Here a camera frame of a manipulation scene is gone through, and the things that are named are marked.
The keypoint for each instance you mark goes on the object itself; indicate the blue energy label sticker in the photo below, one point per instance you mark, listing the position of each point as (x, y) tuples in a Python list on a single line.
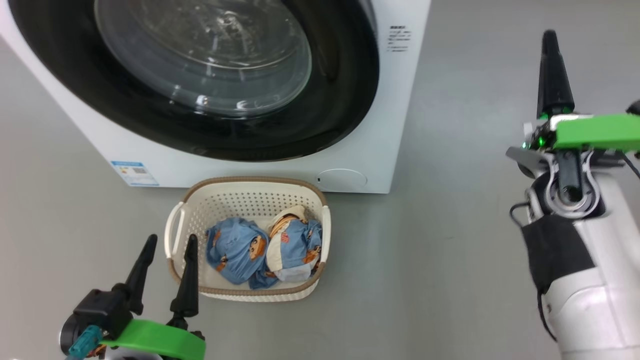
[(134, 173)]

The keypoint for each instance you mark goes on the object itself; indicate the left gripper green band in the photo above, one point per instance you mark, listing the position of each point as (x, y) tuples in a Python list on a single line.
[(107, 310)]

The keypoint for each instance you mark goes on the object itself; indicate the round white filter cover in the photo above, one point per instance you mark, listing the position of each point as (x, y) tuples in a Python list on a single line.
[(342, 179)]

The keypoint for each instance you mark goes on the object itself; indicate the cream perforated laundry basket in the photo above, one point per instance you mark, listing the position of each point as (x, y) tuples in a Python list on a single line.
[(235, 200)]

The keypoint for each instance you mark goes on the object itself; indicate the white front-load washing machine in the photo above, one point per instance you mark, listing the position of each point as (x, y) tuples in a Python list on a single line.
[(390, 125)]

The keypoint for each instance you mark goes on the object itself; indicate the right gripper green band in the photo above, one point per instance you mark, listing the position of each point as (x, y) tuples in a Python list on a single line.
[(595, 131)]

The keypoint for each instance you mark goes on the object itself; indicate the blue cartoon print garment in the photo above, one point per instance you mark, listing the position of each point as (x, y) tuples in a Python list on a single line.
[(235, 250)]

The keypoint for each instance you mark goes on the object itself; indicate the black round glass washer door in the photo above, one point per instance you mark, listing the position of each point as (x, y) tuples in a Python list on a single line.
[(340, 100)]

